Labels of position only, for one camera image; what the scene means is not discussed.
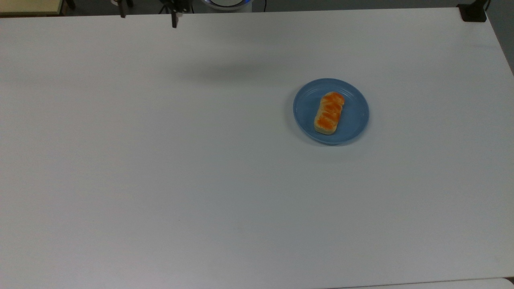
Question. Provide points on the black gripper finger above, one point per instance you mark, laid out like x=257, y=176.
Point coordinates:
x=174, y=20

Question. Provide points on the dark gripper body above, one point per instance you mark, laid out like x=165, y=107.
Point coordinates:
x=175, y=5

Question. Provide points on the orange glazed bread loaf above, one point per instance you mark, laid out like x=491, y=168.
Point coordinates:
x=330, y=112

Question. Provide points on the blue round plate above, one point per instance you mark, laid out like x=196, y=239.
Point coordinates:
x=353, y=116

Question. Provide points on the thin black leg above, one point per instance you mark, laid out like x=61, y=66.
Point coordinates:
x=123, y=9

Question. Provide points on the light wooden table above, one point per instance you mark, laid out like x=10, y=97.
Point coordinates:
x=30, y=6

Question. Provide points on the black corner clamp base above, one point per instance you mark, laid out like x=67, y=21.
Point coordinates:
x=474, y=12

